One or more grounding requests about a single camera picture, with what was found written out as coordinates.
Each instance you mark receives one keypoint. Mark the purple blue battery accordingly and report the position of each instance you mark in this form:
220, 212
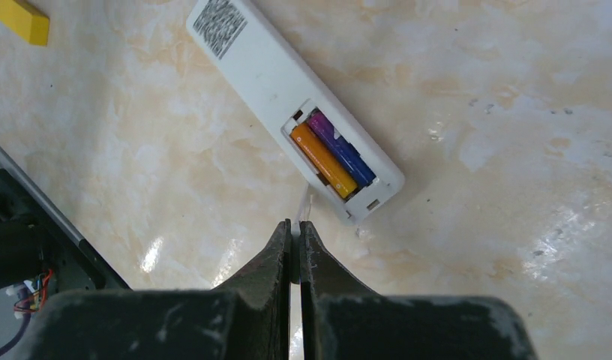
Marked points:
344, 152

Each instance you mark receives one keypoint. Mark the white remote control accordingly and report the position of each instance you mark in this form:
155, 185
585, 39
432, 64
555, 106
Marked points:
282, 91

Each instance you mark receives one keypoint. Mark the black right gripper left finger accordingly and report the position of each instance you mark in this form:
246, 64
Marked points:
245, 317

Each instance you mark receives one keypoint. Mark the yellow block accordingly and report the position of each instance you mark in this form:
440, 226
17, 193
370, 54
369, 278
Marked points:
26, 21

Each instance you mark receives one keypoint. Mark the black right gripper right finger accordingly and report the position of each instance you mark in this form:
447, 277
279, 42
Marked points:
343, 318

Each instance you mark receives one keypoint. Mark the orange battery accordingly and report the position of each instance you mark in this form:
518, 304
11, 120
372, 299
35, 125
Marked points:
331, 169

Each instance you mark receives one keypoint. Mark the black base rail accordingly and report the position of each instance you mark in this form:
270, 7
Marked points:
41, 252

